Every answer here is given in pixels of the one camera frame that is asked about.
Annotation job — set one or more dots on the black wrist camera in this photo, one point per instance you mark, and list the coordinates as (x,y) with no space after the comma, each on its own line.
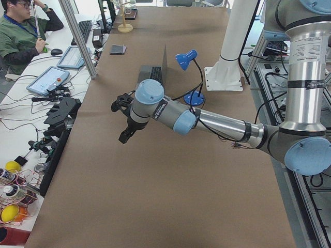
(123,103)

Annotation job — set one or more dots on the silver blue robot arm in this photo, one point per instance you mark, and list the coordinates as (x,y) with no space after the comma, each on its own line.
(299,141)

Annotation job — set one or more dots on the grey folded cloth stack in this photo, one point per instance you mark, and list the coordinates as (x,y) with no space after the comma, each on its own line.
(118,49)

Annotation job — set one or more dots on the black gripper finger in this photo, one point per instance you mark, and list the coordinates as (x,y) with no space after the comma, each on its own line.
(121,137)
(127,135)

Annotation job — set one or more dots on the person in green shirt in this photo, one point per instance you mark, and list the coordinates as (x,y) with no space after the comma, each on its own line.
(22,37)

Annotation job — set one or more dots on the black tool holder rack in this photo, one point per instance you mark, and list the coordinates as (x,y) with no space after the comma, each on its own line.
(58,117)

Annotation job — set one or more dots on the blue desk lamp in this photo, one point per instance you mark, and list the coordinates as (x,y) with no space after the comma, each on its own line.
(193,97)

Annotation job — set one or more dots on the copper wire basket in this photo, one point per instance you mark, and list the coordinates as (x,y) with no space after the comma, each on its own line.
(22,189)

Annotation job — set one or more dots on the aluminium frame post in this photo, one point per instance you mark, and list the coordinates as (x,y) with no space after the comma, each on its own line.
(73,25)

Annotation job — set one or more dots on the black power adapter box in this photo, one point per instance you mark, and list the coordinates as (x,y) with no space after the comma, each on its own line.
(97,39)

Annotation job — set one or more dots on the black computer mouse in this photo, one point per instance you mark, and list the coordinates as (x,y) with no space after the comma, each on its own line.
(55,52)

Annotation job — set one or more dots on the black keyboard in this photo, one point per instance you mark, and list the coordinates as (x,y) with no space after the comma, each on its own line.
(85,28)

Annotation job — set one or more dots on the grey laptop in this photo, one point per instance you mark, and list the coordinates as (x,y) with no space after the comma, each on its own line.
(155,72)

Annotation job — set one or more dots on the yellow lemon back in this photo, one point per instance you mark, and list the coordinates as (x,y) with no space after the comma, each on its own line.
(13,166)

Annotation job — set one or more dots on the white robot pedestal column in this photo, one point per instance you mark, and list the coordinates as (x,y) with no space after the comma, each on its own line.
(225,74)

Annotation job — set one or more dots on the near teach pendant tablet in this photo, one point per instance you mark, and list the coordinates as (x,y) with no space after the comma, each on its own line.
(48,81)

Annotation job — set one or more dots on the wooden mug tree stand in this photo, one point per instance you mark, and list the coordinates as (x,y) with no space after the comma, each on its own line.
(124,27)

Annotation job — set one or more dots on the far teach pendant tablet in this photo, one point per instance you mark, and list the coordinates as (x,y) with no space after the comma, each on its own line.
(71,59)

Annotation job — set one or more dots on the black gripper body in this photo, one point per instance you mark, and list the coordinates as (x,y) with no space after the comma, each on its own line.
(133,126)

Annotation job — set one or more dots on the teach pendant tablet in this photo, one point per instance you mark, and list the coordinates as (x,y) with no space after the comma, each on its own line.
(71,59)
(48,81)

